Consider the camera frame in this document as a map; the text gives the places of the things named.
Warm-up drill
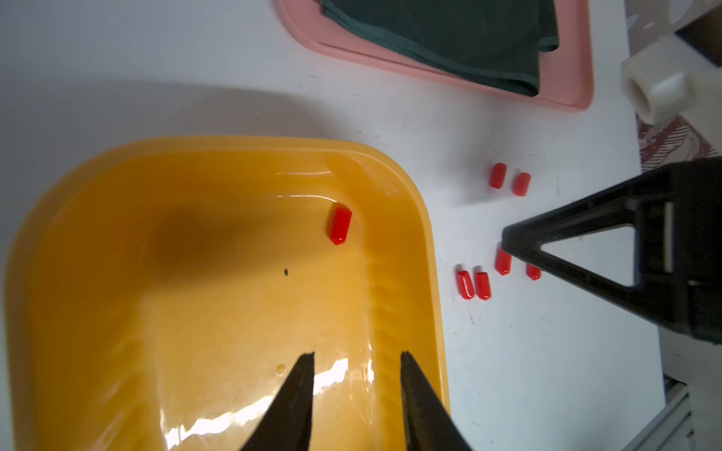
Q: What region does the yellow plastic storage box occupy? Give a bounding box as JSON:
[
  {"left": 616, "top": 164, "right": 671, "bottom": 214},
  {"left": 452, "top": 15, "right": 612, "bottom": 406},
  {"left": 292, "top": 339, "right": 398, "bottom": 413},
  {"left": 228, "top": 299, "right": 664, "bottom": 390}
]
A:
[{"left": 3, "top": 136, "right": 449, "bottom": 450}]

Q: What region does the red protection sleeve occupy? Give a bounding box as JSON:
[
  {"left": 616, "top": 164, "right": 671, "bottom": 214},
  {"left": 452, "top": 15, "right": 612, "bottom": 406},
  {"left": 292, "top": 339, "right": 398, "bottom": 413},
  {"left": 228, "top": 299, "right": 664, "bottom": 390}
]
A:
[
  {"left": 526, "top": 264, "right": 543, "bottom": 281},
  {"left": 513, "top": 172, "right": 531, "bottom": 197},
  {"left": 489, "top": 163, "right": 508, "bottom": 190},
  {"left": 456, "top": 270, "right": 476, "bottom": 301},
  {"left": 494, "top": 247, "right": 513, "bottom": 275},
  {"left": 474, "top": 272, "right": 493, "bottom": 301},
  {"left": 328, "top": 204, "right": 353, "bottom": 245}
]

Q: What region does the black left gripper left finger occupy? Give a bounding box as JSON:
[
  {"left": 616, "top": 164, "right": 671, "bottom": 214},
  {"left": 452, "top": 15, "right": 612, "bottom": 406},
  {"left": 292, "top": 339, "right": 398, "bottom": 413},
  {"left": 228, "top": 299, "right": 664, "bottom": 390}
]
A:
[{"left": 242, "top": 353, "right": 315, "bottom": 451}]

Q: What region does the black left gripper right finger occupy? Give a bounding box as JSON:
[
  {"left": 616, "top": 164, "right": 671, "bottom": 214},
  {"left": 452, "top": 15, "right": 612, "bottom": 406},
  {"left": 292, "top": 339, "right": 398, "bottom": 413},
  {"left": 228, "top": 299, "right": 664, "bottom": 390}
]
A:
[{"left": 400, "top": 351, "right": 471, "bottom": 451}]

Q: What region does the pink plastic tray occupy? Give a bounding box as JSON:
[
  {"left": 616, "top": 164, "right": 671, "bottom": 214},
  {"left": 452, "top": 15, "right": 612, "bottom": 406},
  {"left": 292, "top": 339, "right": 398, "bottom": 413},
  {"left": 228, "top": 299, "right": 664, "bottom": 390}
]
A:
[{"left": 276, "top": 1, "right": 594, "bottom": 113}]

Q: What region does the dark green cloth napkin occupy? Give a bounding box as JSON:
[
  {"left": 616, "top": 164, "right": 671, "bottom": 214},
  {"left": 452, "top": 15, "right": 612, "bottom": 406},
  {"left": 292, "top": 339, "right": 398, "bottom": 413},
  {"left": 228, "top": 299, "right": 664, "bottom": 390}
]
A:
[{"left": 321, "top": 0, "right": 560, "bottom": 97}]

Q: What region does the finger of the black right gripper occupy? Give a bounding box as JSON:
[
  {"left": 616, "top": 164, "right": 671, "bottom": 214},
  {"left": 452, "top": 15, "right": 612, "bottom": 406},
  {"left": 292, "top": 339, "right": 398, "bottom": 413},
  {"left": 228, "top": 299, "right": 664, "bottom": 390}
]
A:
[{"left": 501, "top": 157, "right": 721, "bottom": 344}]

